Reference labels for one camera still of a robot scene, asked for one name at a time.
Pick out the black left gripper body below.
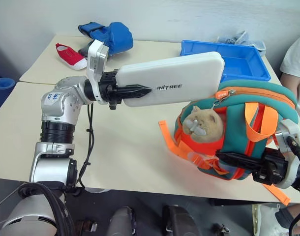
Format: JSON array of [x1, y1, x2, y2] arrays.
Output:
[[98, 70, 122, 111]]

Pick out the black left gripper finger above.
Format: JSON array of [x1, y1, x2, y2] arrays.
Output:
[[117, 84, 153, 99]]

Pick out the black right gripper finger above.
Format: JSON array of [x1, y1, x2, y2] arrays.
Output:
[[214, 151, 264, 171]]

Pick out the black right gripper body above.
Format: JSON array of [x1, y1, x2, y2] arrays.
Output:
[[251, 148, 289, 185]]

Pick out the orange and teal backpack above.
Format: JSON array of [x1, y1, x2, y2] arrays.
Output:
[[158, 80, 300, 205]]

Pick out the white rectangular box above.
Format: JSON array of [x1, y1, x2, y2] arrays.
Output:
[[115, 51, 225, 108]]

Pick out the red and white shoe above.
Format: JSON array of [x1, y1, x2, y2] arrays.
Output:
[[55, 43, 88, 71]]

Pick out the blue fabric bag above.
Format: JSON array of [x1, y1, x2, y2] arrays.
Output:
[[78, 21, 134, 57]]

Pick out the dark rounded shape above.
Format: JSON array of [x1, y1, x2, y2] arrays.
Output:
[[107, 206, 137, 236], [162, 205, 198, 236]]

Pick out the blue rolled mat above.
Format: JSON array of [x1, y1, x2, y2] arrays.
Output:
[[0, 77, 17, 109]]

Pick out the blue plastic bin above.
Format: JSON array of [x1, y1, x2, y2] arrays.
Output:
[[180, 40, 272, 83]]

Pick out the person in white shirt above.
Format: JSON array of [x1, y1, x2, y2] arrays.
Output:
[[279, 31, 300, 99]]

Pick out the light blue cloth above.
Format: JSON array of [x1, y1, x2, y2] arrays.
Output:
[[216, 30, 267, 57]]

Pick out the silver robot torso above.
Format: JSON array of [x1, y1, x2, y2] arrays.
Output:
[[0, 194, 58, 236]]

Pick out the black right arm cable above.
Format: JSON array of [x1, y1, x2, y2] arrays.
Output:
[[286, 136, 300, 169]]

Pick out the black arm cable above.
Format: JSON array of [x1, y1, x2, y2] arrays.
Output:
[[286, 136, 300, 169], [75, 103, 95, 195]]

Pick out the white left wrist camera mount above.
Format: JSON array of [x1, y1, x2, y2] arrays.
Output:
[[86, 39, 110, 104]]

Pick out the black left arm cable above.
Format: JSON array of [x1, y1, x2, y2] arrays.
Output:
[[75, 103, 95, 195]]

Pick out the thick black torso cable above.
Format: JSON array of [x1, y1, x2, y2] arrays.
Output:
[[17, 181, 75, 236]]

